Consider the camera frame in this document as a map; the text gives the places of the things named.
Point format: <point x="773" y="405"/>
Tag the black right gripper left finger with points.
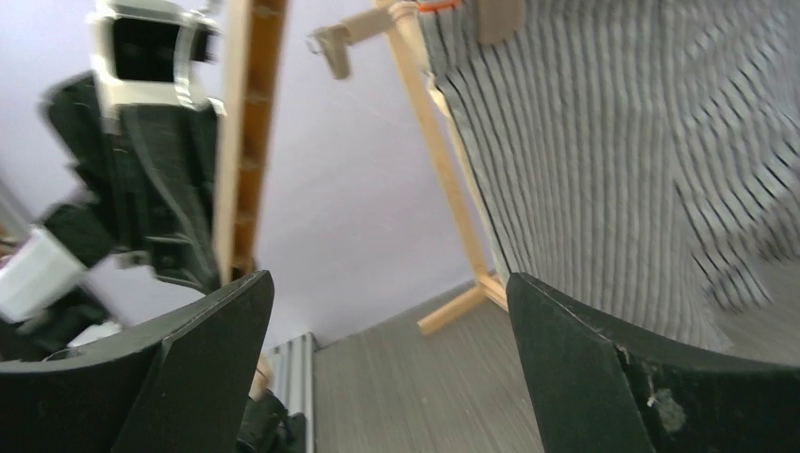
<point x="176" y="383"/>

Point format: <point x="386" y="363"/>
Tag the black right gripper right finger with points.
<point x="600" y="384"/>

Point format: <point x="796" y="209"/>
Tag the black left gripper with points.
<point x="147" y="189"/>

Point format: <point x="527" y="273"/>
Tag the wooden hanger of red underwear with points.
<point x="252" y="52"/>

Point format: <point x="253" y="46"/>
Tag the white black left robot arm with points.
<point x="44" y="304"/>

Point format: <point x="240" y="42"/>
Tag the grey striped underwear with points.
<point x="638" y="156"/>

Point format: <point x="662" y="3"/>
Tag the wooden hanger of striped underwear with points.
<point x="496" y="21"/>

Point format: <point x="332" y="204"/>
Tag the wooden clothes rack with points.
<point x="449" y="162"/>

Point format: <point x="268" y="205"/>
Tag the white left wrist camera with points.
<point x="143" y="52"/>

